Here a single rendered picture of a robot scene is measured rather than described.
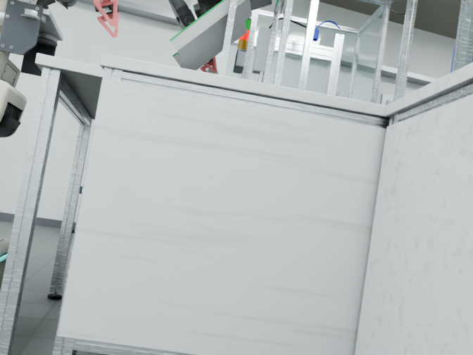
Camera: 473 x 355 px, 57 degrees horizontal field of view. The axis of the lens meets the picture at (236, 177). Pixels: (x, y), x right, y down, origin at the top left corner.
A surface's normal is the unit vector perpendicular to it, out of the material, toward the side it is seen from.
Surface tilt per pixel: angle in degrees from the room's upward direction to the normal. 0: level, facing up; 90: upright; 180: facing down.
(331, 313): 90
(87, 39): 90
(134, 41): 90
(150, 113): 90
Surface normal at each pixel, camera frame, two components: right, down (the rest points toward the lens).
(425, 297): -0.98, -0.16
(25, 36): 0.22, -0.02
